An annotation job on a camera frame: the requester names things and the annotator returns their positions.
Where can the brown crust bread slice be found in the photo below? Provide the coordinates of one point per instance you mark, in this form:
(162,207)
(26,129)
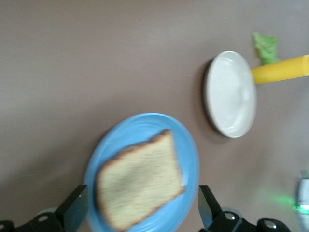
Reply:
(140,181)

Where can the yellow squeeze bottle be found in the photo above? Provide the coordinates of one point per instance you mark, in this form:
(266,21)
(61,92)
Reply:
(277,71)

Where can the off-white plate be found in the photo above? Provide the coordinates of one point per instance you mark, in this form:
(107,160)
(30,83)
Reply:
(229,96)

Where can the green lettuce leaf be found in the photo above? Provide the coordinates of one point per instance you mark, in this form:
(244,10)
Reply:
(266,48)

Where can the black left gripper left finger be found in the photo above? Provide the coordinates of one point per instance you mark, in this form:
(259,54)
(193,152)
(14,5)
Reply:
(72,210)

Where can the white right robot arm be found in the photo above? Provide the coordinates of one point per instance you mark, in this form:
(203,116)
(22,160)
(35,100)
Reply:
(304,191)

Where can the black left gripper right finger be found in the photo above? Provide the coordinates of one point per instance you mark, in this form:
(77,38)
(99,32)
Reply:
(207,207)

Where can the blue plate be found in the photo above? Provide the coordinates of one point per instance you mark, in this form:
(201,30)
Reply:
(135,125)

